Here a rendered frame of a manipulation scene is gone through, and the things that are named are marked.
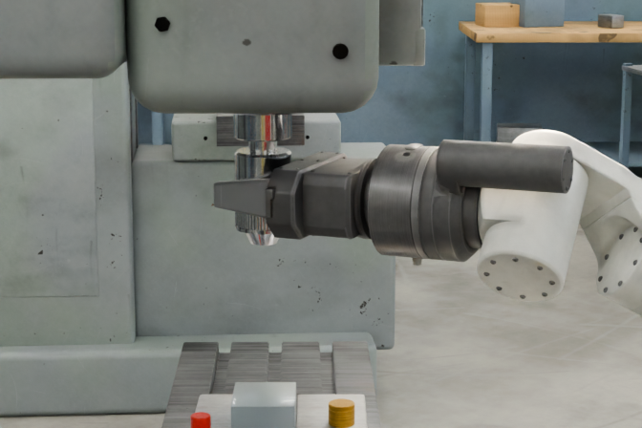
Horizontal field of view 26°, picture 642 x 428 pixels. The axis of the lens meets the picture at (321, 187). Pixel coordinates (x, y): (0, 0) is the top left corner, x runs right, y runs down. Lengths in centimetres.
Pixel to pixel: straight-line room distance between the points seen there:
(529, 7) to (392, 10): 609
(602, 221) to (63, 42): 43
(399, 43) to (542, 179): 18
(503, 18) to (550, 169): 623
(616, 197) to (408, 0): 22
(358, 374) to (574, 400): 275
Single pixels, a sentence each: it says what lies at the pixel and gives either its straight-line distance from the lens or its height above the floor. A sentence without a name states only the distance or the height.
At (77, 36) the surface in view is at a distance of 102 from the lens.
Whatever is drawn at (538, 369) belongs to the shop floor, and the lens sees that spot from 462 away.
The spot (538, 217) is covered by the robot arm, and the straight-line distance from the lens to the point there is 102.
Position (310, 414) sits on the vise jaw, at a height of 104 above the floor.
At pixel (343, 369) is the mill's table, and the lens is 165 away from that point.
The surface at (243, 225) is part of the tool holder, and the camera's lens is 113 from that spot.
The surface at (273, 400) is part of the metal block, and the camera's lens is 115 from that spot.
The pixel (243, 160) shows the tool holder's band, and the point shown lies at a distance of 112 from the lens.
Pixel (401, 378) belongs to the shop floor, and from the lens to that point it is 448.
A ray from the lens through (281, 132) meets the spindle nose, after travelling 112.
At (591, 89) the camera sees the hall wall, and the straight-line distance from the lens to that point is 784.
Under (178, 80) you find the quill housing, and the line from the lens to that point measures 103.
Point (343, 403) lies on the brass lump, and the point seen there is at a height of 106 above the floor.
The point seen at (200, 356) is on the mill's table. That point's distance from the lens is 170.
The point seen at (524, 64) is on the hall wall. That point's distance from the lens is 776.
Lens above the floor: 146
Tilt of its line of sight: 11 degrees down
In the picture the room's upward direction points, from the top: straight up
